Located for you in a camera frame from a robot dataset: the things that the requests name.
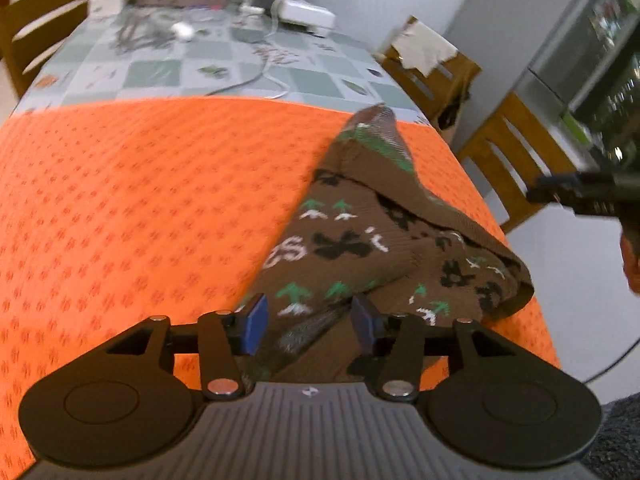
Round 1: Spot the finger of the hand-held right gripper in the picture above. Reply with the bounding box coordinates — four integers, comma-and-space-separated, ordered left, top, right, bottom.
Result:
526, 172, 622, 207

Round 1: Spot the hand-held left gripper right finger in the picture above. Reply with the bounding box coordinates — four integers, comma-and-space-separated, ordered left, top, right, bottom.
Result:
347, 295, 503, 402

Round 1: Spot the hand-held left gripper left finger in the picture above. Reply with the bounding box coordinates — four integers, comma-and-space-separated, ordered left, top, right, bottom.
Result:
107, 292, 271, 402

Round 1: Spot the brown patterned knit sweater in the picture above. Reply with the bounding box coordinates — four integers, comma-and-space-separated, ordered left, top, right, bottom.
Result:
235, 104, 536, 386

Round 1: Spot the person's right hand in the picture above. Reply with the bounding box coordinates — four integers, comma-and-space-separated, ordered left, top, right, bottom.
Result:
620, 230, 640, 295

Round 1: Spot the wooden slat-back chair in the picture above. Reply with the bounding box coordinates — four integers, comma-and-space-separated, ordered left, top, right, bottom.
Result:
456, 91, 583, 235
377, 15, 482, 133
0, 0, 102, 97

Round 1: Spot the glass-front refrigerator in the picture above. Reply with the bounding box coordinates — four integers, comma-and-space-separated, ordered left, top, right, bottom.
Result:
527, 0, 640, 166

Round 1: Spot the orange patterned mat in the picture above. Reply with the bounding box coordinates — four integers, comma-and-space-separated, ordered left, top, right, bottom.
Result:
0, 95, 563, 480

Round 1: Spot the beige cloth on chair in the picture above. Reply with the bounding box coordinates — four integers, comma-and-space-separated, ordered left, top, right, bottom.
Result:
391, 21, 460, 77

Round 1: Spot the dark grey cloth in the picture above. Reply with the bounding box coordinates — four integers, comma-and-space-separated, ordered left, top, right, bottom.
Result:
582, 399, 640, 480

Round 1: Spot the checked leaf-print tablecloth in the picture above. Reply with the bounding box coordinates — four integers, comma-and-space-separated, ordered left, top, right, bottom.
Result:
15, 0, 433, 127

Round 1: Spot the pile of grey clips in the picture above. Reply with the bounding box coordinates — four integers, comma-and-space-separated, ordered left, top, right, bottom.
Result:
111, 7, 173, 53

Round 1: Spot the white flat device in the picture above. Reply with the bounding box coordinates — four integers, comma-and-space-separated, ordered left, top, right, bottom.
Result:
276, 0, 337, 37

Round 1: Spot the thin dark floor cable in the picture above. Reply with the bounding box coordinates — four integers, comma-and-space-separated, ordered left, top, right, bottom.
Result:
582, 334, 640, 383

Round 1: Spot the white cable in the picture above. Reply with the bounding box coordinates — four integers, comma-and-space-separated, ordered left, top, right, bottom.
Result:
204, 0, 293, 100

